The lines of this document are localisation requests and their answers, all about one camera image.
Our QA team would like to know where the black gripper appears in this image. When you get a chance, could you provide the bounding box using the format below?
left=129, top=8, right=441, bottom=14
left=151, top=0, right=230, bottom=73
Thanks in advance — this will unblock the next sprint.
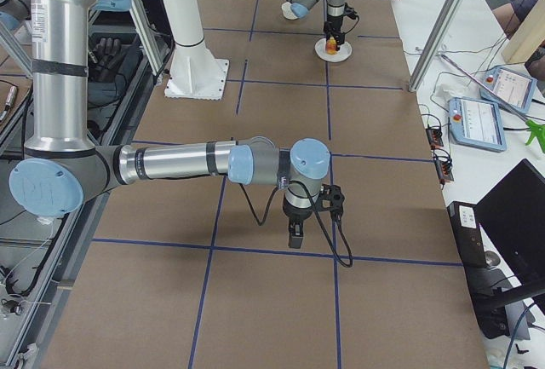
left=324, top=14, right=346, bottom=50
left=283, top=205, right=313, bottom=249

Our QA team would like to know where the red yellow apple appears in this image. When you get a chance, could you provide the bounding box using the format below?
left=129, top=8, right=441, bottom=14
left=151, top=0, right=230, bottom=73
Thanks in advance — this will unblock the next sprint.
left=325, top=37, right=338, bottom=55

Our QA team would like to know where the white round plate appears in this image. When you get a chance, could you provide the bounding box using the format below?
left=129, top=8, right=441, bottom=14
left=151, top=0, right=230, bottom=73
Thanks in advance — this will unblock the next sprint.
left=314, top=38, right=353, bottom=63

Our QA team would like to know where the pale green bowl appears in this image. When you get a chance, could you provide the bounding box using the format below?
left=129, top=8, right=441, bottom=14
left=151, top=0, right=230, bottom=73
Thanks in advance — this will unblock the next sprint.
left=281, top=2, right=299, bottom=20

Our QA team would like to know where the far orange black connector block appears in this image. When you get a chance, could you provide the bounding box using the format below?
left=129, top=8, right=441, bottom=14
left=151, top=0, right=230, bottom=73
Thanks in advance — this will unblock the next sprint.
left=422, top=113, right=444, bottom=148

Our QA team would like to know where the orange black connector block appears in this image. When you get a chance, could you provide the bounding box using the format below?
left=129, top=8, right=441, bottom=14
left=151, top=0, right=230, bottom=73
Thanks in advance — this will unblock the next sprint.
left=432, top=148, right=454, bottom=187
left=422, top=113, right=444, bottom=148

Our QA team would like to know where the near orange black connector block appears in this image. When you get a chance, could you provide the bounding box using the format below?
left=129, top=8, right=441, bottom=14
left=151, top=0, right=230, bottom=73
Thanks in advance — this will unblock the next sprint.
left=432, top=148, right=454, bottom=187

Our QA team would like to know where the near blue teach pendant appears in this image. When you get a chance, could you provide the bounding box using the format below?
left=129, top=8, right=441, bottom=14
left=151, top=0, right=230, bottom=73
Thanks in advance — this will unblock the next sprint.
left=448, top=97, right=507, bottom=152

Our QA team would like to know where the blue teach pendant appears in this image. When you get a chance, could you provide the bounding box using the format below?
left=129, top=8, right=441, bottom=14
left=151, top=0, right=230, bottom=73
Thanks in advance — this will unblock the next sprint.
left=448, top=97, right=507, bottom=152
left=484, top=66, right=537, bottom=114

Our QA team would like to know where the black box with label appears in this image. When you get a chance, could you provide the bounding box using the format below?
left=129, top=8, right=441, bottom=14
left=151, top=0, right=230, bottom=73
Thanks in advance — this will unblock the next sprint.
left=447, top=201, right=487, bottom=268

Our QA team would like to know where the far blue teach pendant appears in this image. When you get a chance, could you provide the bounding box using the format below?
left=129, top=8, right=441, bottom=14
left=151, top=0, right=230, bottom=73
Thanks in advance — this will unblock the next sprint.
left=484, top=66, right=537, bottom=114

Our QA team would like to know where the wooden beam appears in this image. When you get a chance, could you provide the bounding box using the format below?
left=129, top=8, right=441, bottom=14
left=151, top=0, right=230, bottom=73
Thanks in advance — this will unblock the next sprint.
left=502, top=0, right=544, bottom=63

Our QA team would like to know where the black laptop screen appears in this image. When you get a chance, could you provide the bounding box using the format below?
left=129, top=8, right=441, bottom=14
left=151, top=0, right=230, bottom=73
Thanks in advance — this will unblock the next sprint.
left=475, top=159, right=544, bottom=283

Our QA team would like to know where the green plastic clamp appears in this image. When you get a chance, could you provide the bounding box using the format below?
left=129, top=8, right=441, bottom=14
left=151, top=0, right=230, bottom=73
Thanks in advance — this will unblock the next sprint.
left=525, top=119, right=545, bottom=153

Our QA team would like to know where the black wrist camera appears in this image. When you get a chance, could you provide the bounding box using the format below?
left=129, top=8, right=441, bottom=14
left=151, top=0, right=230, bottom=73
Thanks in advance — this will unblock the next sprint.
left=316, top=184, right=345, bottom=221

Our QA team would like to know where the white camera pole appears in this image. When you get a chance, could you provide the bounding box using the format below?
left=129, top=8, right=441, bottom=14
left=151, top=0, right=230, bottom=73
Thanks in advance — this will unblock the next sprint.
left=152, top=0, right=230, bottom=101

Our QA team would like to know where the white camera pole base plate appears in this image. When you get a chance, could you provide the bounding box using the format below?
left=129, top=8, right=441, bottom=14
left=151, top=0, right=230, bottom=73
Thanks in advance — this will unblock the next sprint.
left=164, top=55, right=229, bottom=101

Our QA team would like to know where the grey aluminium frame post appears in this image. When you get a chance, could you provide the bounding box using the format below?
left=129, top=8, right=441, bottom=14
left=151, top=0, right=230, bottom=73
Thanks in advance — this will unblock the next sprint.
left=408, top=0, right=462, bottom=92

